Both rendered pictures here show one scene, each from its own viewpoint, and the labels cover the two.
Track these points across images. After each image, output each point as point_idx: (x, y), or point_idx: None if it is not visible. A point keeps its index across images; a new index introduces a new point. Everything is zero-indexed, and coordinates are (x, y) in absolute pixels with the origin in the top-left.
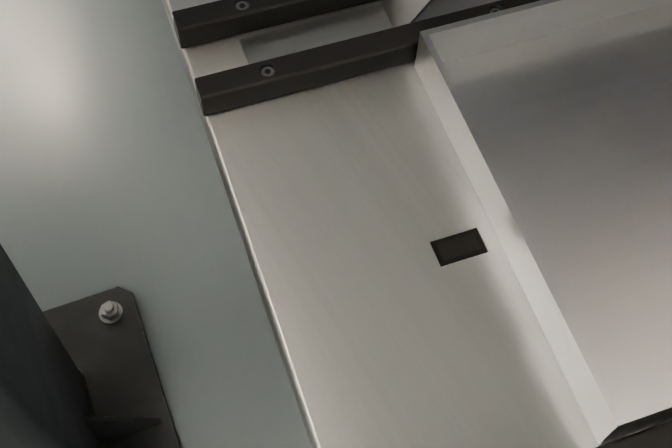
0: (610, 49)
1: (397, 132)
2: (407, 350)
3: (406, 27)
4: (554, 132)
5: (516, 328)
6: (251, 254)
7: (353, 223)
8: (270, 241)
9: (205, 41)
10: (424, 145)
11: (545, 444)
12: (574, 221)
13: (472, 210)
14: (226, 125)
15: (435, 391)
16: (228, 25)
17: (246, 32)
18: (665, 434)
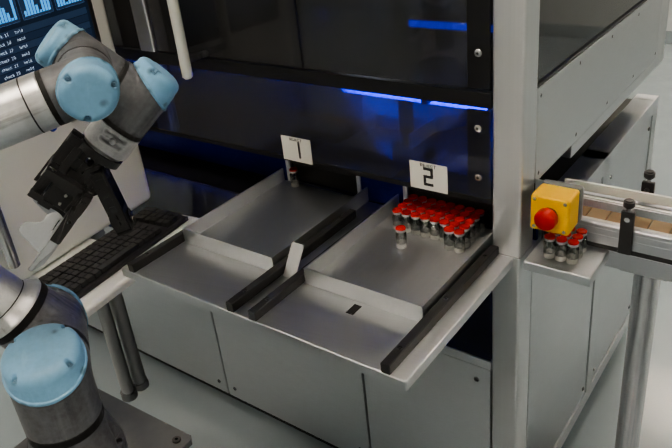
0: (355, 254)
1: (314, 297)
2: (360, 333)
3: (297, 272)
4: (356, 276)
5: (383, 315)
6: (299, 339)
7: (321, 319)
8: (302, 334)
9: (239, 307)
10: (324, 296)
11: (410, 330)
12: (378, 289)
13: (350, 301)
14: (264, 320)
15: (374, 336)
16: (244, 298)
17: (249, 299)
18: (435, 307)
